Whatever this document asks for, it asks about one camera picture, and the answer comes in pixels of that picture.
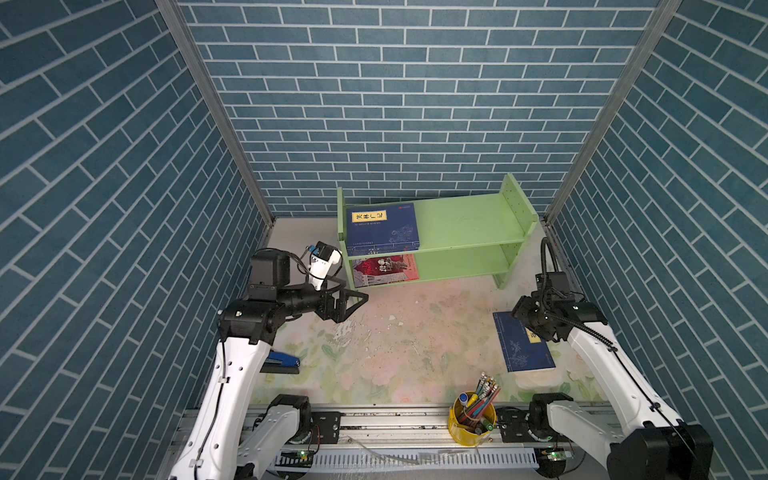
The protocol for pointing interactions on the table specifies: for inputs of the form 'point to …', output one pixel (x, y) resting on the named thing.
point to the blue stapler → (281, 363)
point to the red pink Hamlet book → (385, 270)
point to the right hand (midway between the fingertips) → (518, 311)
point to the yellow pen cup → (470, 419)
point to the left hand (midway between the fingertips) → (354, 291)
